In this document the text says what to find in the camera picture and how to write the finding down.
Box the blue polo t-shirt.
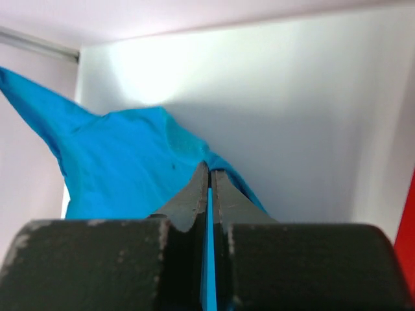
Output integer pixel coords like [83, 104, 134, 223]
[0, 66, 270, 311]

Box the red plastic bin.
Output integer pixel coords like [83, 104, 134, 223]
[394, 174, 415, 299]

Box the aluminium frame post left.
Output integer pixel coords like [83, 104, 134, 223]
[1, 26, 80, 63]

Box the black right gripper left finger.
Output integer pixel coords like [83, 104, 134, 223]
[1, 163, 209, 310]

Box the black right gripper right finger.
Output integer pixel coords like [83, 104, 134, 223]
[211, 170, 412, 310]

